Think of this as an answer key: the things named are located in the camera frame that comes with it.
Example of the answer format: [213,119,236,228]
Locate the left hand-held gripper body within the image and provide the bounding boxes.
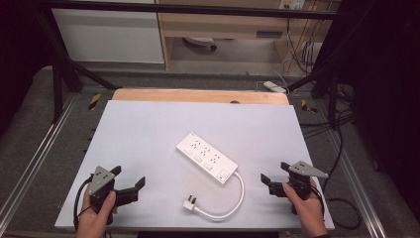
[88,166,117,226]

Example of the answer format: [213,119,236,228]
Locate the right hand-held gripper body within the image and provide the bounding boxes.
[282,161,330,216]

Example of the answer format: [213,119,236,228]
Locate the white power strip cable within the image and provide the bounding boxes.
[196,171,246,222]

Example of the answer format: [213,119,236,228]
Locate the white plug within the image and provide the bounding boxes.
[182,194,200,212]

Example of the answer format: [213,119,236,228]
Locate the person's right hand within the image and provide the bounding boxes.
[281,178,329,238]

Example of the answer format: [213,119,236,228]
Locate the person's left hand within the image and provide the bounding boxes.
[75,182,119,238]

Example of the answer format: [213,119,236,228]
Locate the small white floor power strip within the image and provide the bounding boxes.
[262,80,288,94]

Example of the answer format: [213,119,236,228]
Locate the wooden table board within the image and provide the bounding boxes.
[111,87,290,106]

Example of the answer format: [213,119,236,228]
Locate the chair base with castor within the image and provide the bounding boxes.
[182,36,219,52]

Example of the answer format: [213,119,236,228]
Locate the wooden desk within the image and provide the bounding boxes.
[157,0,333,69]

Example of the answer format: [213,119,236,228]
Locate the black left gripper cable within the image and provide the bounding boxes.
[72,177,94,233]

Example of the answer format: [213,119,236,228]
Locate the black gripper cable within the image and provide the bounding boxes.
[309,108,363,231]
[72,177,94,233]

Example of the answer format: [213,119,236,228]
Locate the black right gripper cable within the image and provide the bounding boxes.
[309,108,363,231]

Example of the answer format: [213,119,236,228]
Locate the metal floor rail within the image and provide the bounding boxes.
[0,93,78,217]
[325,128,388,238]

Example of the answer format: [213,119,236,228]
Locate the black frame stand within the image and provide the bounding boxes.
[34,9,122,124]
[286,62,353,131]

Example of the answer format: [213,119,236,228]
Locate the bundle of hanging cables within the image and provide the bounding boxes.
[284,14,326,75]

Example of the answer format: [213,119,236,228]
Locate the white wall socket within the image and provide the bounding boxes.
[277,0,307,11]

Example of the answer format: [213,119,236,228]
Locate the black frame crossbar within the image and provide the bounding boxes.
[34,1,343,21]

